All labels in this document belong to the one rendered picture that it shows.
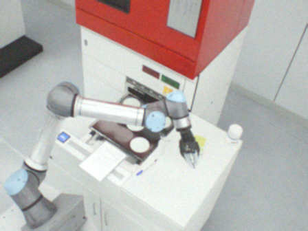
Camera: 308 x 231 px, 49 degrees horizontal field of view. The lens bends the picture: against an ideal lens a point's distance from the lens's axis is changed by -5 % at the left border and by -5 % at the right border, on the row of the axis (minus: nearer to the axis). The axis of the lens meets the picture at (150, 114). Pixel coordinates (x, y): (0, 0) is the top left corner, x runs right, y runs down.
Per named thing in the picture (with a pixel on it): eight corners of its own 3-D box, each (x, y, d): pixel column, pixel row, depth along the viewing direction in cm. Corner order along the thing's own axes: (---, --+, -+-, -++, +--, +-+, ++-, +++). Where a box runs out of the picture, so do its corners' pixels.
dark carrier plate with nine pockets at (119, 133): (129, 93, 216) (129, 93, 216) (177, 120, 204) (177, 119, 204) (91, 127, 195) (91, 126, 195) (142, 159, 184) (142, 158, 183)
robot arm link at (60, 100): (41, 89, 131) (169, 110, 133) (49, 83, 141) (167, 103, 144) (38, 117, 134) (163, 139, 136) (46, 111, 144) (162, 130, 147)
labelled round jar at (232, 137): (228, 133, 191) (232, 122, 184) (239, 139, 189) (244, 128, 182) (223, 141, 187) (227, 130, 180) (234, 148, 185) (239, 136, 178)
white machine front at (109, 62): (85, 69, 240) (83, 18, 211) (188, 126, 212) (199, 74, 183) (82, 71, 238) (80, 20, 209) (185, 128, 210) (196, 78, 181)
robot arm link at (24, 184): (15, 213, 143) (-4, 188, 140) (25, 198, 156) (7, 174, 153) (37, 201, 142) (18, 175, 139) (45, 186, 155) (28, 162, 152)
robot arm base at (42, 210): (32, 232, 141) (18, 214, 139) (27, 224, 154) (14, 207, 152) (60, 210, 147) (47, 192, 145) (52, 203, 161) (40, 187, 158)
